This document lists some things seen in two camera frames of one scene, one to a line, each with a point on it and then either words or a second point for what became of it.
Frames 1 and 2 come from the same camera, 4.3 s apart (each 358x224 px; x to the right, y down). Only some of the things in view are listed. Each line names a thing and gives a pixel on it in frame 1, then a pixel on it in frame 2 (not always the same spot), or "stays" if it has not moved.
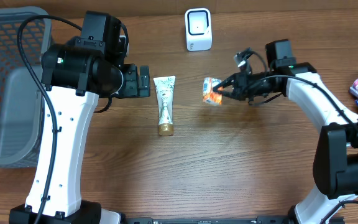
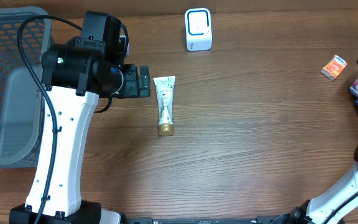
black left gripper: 133,89 stays
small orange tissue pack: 210,96 -> 334,67
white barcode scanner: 198,27 stays
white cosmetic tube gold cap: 165,89 stays
